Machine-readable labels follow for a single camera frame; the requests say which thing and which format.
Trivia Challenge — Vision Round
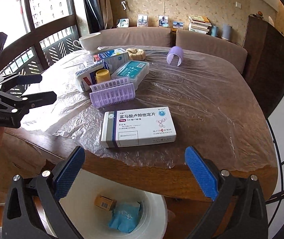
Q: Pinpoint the white blue naproxen box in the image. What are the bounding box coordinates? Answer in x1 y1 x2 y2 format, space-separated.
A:
75 48 130 92

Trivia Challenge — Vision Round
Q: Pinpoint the small brown cardboard box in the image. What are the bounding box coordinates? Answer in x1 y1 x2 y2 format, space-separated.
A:
94 195 117 211

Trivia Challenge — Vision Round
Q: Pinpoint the teal wrapper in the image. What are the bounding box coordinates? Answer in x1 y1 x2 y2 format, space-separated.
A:
108 202 141 234

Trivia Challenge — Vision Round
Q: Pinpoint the purple comb hair roller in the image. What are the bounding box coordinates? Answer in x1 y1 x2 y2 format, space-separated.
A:
89 77 135 108

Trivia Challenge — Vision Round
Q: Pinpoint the teal dental floss box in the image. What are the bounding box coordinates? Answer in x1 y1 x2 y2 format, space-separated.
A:
111 61 149 90

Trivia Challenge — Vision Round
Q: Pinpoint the white medicine tablet box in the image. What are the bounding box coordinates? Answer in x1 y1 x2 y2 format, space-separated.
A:
100 107 177 148

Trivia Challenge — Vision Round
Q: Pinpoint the white trash bin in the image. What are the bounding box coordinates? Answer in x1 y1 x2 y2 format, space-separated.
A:
60 170 168 238

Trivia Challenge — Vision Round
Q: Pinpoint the white ceramic teacup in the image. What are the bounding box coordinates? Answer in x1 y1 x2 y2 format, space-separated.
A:
73 32 102 54

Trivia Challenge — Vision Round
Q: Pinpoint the yellow plastic cup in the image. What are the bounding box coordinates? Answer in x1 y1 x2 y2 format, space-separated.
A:
95 69 111 84

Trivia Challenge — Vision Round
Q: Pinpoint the dark wooden cabinet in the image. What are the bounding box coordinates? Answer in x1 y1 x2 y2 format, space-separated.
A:
243 16 284 118

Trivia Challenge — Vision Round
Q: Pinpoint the brown sofa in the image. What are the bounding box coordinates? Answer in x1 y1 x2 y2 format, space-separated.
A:
101 27 247 73

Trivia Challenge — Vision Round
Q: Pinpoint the grey cylinder speaker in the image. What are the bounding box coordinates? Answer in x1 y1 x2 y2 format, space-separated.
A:
221 24 232 41

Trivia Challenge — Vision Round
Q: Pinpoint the teal cup on shelf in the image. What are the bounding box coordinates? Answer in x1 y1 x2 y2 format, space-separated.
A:
210 25 219 37

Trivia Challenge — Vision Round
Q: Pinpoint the stack of books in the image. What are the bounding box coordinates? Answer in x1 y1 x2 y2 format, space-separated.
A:
188 15 212 35

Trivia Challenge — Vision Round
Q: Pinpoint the leftmost photo frame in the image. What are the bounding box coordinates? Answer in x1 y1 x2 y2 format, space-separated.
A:
116 18 130 28

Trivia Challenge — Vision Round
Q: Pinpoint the photo frame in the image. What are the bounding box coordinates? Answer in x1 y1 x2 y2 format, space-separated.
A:
116 18 130 28
158 15 169 27
137 14 148 27
172 21 184 29

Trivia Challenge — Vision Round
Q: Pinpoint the chrome wall hook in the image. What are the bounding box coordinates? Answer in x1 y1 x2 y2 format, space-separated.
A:
121 1 127 10

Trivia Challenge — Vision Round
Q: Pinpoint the white wall switch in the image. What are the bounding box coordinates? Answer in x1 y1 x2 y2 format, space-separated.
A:
236 2 241 9

